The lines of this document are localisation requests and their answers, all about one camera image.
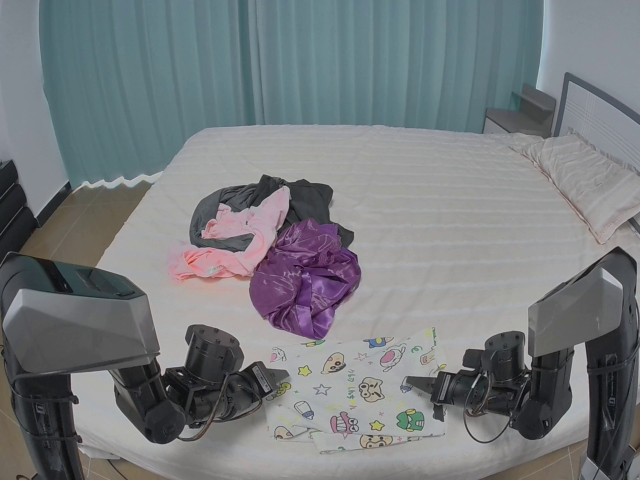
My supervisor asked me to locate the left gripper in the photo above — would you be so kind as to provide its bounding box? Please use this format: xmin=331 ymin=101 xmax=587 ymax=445
xmin=221 ymin=361 xmax=292 ymax=419

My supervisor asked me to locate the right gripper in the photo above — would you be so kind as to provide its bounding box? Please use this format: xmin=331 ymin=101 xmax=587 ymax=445
xmin=403 ymin=370 xmax=482 ymax=407

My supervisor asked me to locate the white printed pyjama garment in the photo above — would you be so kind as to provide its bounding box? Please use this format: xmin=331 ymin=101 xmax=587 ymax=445
xmin=264 ymin=326 xmax=449 ymax=455

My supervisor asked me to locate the bed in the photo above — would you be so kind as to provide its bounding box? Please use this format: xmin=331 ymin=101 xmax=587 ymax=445
xmin=79 ymin=72 xmax=640 ymax=469

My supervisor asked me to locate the purple satin garment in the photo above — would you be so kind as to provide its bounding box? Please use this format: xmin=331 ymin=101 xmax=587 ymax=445
xmin=248 ymin=219 xmax=362 ymax=340

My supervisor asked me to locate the pink garment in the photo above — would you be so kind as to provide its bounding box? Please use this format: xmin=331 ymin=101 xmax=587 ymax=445
xmin=167 ymin=186 xmax=292 ymax=284

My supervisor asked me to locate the dark grey garment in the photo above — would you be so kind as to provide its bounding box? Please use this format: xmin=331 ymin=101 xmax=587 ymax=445
xmin=188 ymin=173 xmax=356 ymax=252

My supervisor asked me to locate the pale pink pillow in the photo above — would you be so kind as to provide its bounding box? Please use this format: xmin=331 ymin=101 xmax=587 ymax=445
xmin=508 ymin=134 xmax=640 ymax=245

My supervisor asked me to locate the grey bedside table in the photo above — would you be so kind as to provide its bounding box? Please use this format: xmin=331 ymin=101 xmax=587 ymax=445
xmin=483 ymin=82 xmax=557 ymax=137

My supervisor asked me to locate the black chest of drawers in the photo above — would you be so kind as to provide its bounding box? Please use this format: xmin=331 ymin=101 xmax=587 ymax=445
xmin=0 ymin=160 xmax=37 ymax=265

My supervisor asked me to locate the black cable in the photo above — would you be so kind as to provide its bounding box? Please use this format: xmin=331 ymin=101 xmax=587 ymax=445
xmin=461 ymin=382 xmax=517 ymax=444
xmin=176 ymin=401 xmax=264 ymax=442

